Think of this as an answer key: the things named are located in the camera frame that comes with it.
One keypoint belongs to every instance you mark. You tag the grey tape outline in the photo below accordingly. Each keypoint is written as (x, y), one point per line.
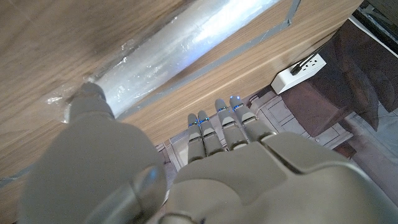
(217, 61)

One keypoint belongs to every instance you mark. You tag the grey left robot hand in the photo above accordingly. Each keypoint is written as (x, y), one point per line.
(264, 186)

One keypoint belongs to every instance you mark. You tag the clear plastic wrap roll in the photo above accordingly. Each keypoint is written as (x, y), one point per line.
(174, 53)

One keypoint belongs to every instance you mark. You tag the white power strip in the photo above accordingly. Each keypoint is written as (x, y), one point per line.
(286, 84)

